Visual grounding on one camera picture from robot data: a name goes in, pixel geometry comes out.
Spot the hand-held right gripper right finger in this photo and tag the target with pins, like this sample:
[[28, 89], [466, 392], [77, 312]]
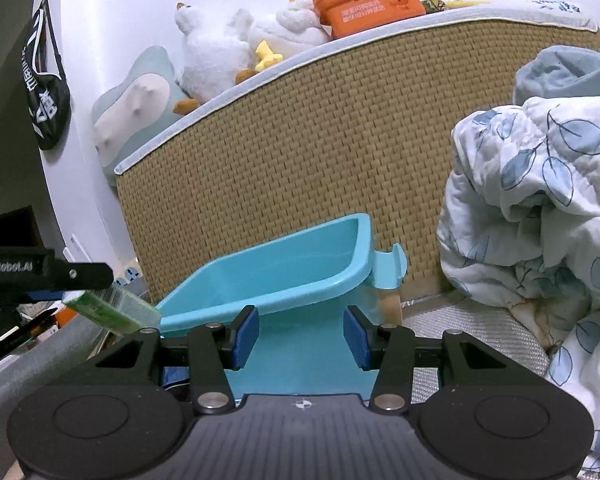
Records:
[[356, 337]]

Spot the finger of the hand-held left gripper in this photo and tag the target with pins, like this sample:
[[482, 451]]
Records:
[[82, 275]]

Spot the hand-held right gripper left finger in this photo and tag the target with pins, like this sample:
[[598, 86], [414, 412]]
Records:
[[247, 337]]

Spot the small green box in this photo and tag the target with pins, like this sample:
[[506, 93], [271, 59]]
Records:
[[115, 312]]

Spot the teal plastic bin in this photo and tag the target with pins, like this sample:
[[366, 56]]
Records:
[[280, 272]]

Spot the wooden board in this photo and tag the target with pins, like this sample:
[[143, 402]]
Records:
[[391, 310]]

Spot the dark wooden cabinet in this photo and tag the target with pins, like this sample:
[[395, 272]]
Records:
[[7, 227]]

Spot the power strip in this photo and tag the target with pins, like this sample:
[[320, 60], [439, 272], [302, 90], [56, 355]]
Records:
[[130, 272]]

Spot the black striped bar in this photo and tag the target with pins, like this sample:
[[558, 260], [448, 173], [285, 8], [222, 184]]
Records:
[[15, 335]]

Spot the black printed bag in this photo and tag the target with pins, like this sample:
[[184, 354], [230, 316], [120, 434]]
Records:
[[47, 105]]

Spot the pale green penguin pillow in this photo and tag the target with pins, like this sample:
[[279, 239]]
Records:
[[135, 105]]

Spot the woven rattan headboard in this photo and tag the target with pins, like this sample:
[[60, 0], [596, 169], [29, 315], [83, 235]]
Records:
[[305, 150]]

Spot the white leaf-print quilt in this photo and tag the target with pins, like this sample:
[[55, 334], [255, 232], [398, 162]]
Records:
[[530, 220]]

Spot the white plush duck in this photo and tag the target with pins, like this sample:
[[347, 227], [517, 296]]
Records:
[[207, 57], [287, 27]]

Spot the orange first aid box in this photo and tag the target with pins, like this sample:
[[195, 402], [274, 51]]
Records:
[[367, 7]]

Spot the light blue blanket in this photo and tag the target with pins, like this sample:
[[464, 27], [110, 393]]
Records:
[[560, 72]]

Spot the yellow green toy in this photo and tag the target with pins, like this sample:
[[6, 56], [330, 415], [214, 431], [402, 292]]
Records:
[[455, 5]]

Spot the white blue-print pillow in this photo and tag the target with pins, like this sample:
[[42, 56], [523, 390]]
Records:
[[560, 12]]

